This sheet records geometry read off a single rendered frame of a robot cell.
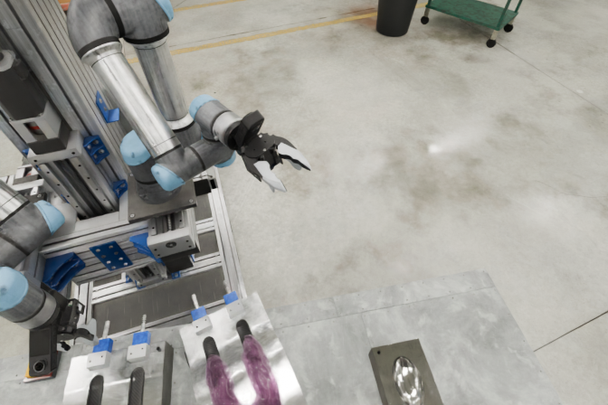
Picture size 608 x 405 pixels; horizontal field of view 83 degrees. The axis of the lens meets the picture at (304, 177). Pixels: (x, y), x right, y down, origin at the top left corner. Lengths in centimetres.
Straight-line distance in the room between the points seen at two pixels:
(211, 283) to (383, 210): 125
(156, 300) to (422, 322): 134
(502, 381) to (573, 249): 165
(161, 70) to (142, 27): 13
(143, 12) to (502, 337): 140
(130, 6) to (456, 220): 225
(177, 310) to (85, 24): 144
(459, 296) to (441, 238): 113
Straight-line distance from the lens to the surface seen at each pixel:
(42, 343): 102
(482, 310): 139
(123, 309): 210
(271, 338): 114
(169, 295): 204
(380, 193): 258
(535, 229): 281
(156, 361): 119
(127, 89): 90
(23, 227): 97
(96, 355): 124
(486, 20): 468
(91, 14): 94
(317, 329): 123
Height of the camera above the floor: 198
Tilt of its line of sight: 49 degrees down
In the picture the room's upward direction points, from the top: straight up
